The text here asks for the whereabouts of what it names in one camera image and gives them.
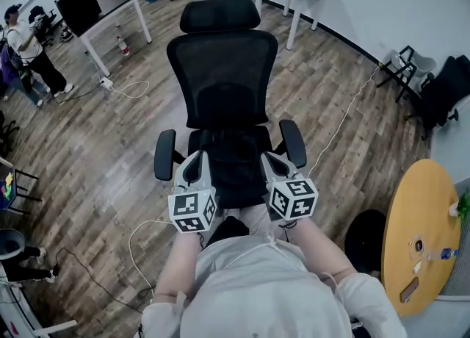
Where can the brown smartphone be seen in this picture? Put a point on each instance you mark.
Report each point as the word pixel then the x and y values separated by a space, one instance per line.
pixel 409 290

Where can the small green potted plant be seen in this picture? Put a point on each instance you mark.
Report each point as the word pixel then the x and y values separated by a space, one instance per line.
pixel 463 206

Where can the small white charger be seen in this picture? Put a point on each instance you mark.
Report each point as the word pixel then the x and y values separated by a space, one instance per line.
pixel 416 269

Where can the red label drink bottle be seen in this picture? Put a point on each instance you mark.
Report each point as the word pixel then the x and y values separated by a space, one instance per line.
pixel 123 46

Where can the white shelf rack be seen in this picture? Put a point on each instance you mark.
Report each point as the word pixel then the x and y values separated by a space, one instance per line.
pixel 22 314

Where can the round yellow wooden table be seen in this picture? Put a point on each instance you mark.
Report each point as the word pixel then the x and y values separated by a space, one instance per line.
pixel 404 200

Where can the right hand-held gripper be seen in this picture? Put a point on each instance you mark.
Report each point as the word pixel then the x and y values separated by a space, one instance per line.
pixel 293 200

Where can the clear plastic water bottle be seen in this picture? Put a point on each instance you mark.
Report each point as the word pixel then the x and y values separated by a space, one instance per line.
pixel 442 254

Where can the dark earbud case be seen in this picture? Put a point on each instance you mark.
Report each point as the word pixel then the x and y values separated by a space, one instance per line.
pixel 417 245

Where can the person's white shirt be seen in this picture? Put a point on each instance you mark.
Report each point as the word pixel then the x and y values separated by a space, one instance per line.
pixel 264 292

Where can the black garment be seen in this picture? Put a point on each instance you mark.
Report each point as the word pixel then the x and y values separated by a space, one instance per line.
pixel 238 164

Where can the person's left forearm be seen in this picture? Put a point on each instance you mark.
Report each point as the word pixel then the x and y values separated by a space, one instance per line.
pixel 176 266

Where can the colourful toy pieces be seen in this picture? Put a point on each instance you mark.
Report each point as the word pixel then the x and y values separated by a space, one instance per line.
pixel 8 184

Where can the person's black trousers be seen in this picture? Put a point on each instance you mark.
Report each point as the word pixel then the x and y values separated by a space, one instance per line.
pixel 227 231

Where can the black monitor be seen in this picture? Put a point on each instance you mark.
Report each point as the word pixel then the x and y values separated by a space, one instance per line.
pixel 79 7

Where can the white power strip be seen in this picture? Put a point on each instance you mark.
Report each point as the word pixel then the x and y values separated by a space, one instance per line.
pixel 106 82

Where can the person's right forearm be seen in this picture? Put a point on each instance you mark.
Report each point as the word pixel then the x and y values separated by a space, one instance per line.
pixel 316 252

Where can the black mesh office chair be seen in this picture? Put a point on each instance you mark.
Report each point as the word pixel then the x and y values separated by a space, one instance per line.
pixel 220 72

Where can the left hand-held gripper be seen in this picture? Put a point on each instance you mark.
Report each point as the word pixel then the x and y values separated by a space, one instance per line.
pixel 191 209

